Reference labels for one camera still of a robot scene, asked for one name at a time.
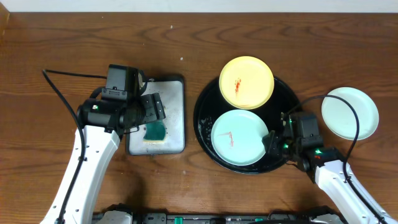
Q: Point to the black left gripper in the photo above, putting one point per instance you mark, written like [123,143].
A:
[152,106]

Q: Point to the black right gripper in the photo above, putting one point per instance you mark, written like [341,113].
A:
[271,147]

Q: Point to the green yellow sponge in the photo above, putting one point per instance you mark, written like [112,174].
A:
[155,132]

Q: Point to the light green plate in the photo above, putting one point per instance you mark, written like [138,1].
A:
[236,137]
[341,107]

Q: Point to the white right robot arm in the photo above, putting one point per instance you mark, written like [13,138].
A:
[328,169]

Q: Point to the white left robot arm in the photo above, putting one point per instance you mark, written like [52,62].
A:
[92,151]

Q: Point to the rectangular black sponge tray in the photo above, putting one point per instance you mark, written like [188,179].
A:
[171,91]

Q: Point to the round black tray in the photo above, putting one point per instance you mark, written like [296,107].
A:
[211,105]

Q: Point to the yellow plate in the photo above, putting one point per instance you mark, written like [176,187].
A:
[246,82]

